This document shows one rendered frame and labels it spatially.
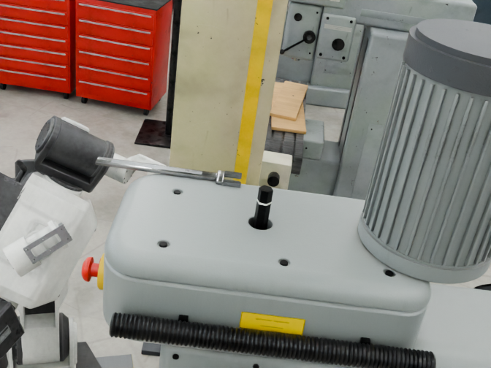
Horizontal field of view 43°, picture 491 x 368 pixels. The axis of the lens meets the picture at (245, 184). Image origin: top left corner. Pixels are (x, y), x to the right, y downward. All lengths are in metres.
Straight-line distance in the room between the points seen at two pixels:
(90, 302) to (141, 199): 2.71
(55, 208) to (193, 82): 1.43
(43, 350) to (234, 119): 1.32
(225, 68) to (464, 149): 1.93
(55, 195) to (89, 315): 2.24
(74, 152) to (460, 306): 0.83
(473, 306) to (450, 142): 0.40
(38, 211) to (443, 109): 0.89
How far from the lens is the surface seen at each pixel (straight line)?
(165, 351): 0.96
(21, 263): 1.28
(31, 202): 1.39
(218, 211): 0.96
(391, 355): 0.91
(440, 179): 0.84
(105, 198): 4.56
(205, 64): 2.67
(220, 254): 0.87
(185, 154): 2.84
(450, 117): 0.80
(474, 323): 1.10
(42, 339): 1.93
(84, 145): 1.39
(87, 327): 3.52
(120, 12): 5.59
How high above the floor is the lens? 2.40
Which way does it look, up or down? 29 degrees down
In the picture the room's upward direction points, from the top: 8 degrees clockwise
